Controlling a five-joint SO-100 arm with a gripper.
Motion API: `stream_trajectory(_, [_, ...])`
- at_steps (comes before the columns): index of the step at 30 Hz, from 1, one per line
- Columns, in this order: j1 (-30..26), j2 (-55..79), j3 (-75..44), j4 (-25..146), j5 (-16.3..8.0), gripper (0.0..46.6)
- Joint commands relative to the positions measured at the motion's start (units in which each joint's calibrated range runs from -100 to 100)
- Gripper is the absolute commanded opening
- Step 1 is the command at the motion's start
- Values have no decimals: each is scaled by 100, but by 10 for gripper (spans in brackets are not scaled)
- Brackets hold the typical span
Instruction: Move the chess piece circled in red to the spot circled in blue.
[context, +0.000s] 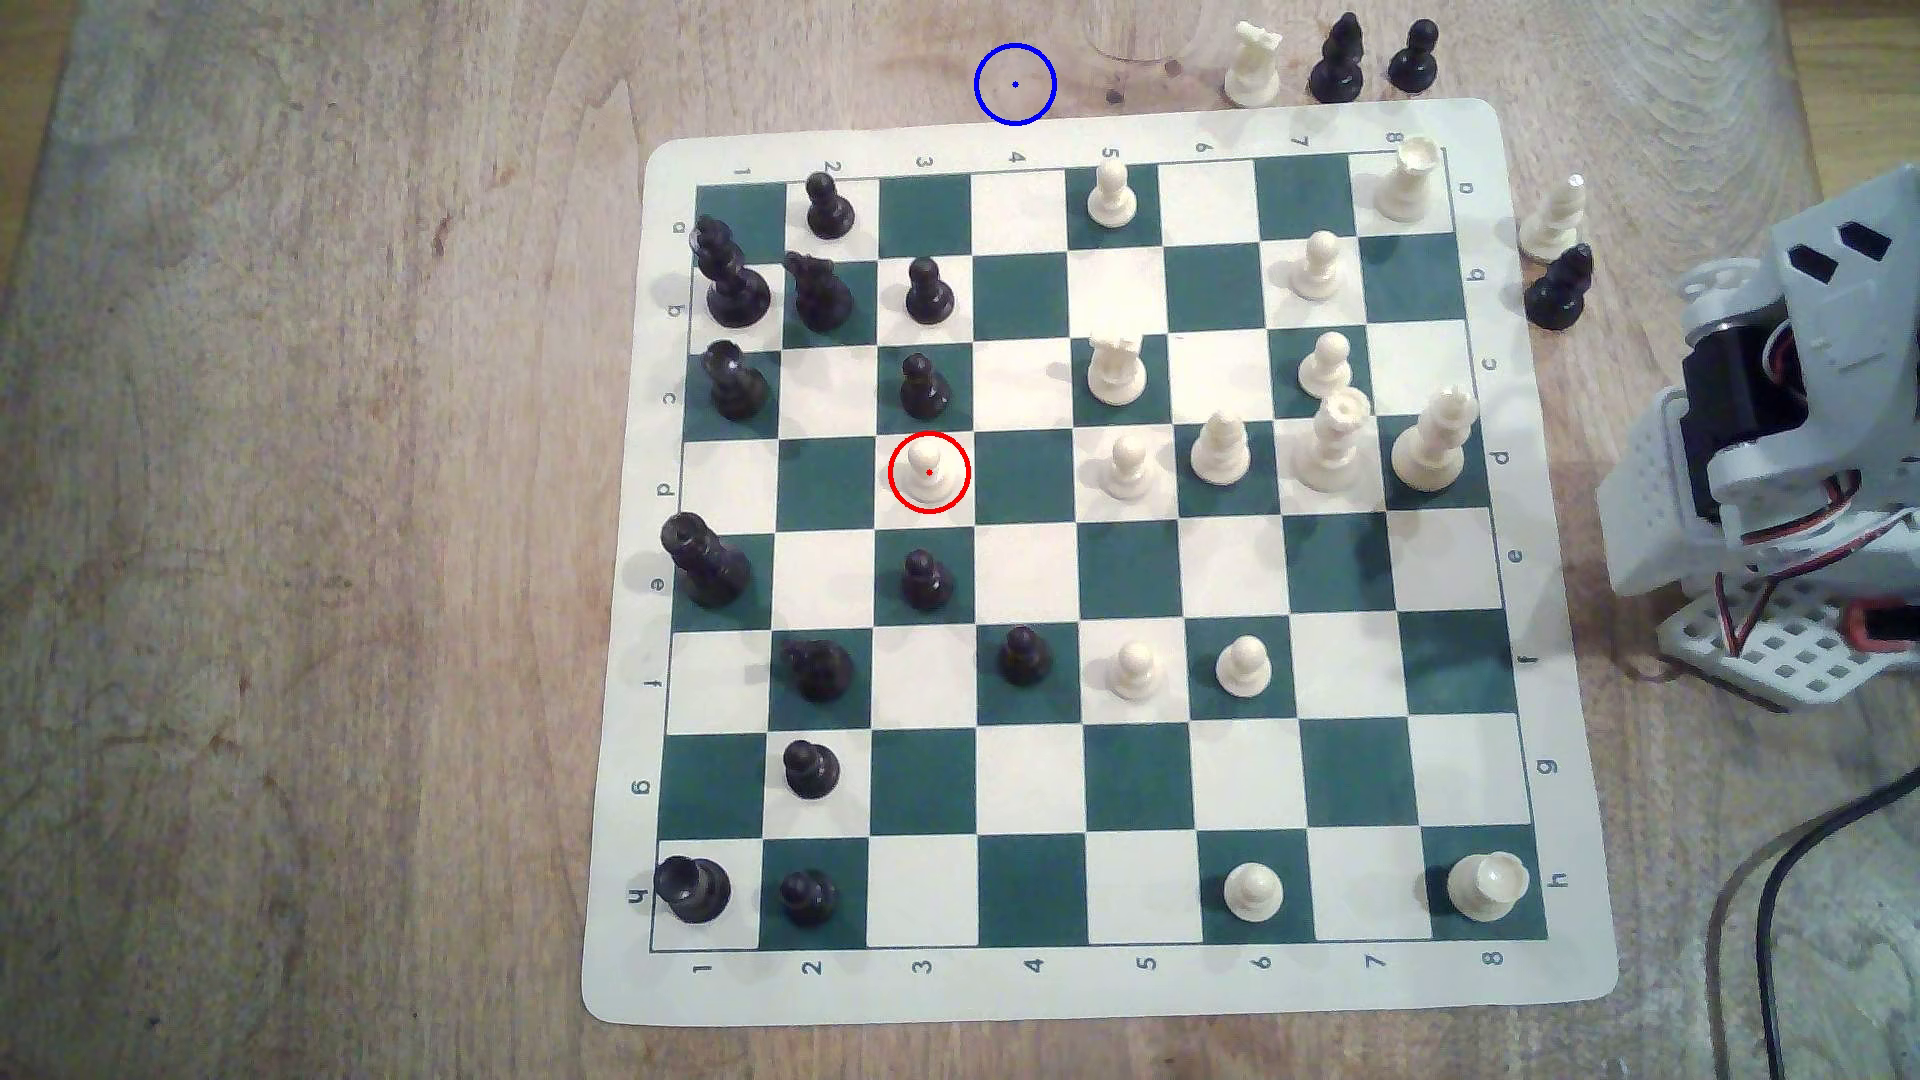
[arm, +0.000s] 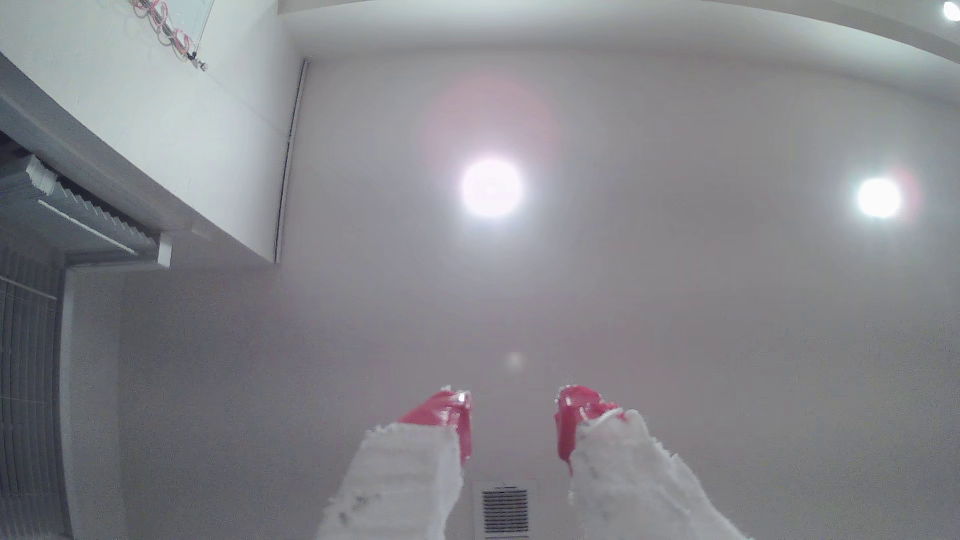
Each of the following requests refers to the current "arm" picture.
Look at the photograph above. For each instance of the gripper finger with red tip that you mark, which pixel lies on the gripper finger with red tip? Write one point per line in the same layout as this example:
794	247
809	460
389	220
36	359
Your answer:
405	480
637	487

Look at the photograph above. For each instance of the white air vent grille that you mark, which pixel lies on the white air vent grille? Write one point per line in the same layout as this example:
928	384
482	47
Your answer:
505	514

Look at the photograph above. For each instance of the round ceiling light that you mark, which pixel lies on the round ceiling light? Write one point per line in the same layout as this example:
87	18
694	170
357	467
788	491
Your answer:
879	198
491	187
952	9

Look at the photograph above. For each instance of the grey window blinds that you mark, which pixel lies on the grey window blinds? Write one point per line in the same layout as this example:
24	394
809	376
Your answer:
30	390

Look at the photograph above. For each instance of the grey blinds headrail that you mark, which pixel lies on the grey blinds headrail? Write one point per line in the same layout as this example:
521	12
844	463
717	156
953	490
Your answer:
82	217

